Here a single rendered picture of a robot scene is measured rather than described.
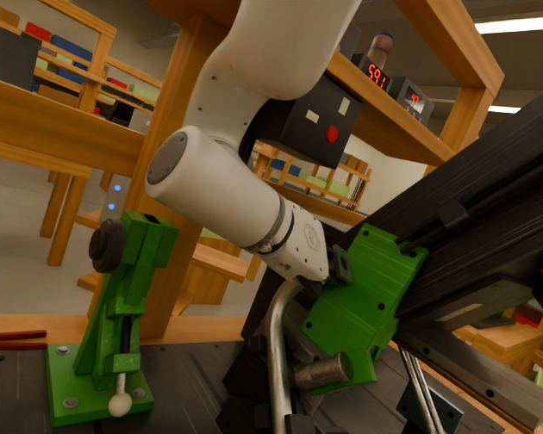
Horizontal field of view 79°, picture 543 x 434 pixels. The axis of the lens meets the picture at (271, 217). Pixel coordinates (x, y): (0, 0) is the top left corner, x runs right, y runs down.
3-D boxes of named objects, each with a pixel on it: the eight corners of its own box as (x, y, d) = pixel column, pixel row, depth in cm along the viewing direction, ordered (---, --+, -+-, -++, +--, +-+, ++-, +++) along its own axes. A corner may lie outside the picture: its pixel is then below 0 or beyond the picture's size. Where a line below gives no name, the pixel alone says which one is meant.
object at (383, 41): (390, 58, 87) (397, 40, 86) (381, 47, 84) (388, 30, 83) (375, 58, 91) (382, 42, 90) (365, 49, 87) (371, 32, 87)
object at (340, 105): (338, 170, 70) (365, 102, 68) (280, 143, 59) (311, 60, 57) (300, 159, 79) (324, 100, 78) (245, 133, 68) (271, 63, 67)
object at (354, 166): (335, 263, 739) (376, 166, 712) (254, 249, 572) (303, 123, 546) (318, 252, 778) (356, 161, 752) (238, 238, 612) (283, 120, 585)
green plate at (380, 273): (374, 382, 51) (443, 267, 53) (350, 375, 46) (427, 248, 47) (323, 338, 60) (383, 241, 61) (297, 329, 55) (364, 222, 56)
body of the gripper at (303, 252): (290, 248, 38) (337, 279, 45) (285, 181, 43) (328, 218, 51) (240, 268, 41) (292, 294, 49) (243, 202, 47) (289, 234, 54)
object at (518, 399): (552, 416, 52) (562, 399, 51) (528, 439, 41) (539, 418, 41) (359, 293, 81) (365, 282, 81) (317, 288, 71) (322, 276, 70)
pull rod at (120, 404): (130, 419, 43) (144, 381, 42) (107, 424, 41) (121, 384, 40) (121, 389, 47) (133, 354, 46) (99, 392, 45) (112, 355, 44)
